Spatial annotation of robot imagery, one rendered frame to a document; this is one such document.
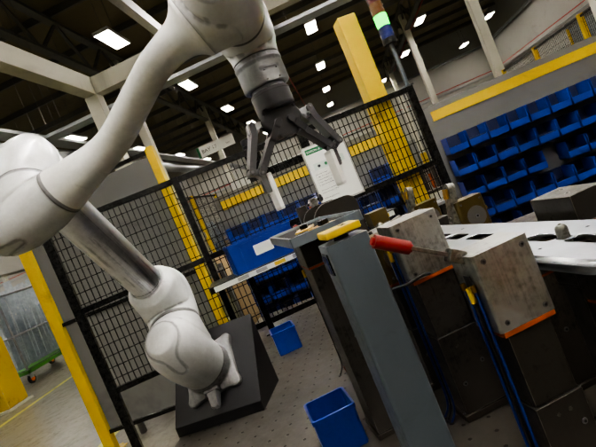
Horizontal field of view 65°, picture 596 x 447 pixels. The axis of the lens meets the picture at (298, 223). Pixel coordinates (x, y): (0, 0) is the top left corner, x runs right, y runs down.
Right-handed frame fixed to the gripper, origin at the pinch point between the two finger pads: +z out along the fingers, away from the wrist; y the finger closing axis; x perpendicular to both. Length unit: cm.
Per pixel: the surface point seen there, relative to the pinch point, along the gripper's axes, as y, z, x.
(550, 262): 16.7, 22.9, -30.2
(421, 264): 13.5, 21.1, -4.8
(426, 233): 16.6, 16.0, -5.6
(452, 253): 4.3, 16.1, -26.4
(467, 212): 56, 22, 26
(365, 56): 112, -54, 117
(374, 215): 67, 18, 92
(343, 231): -4.9, 8.0, -16.0
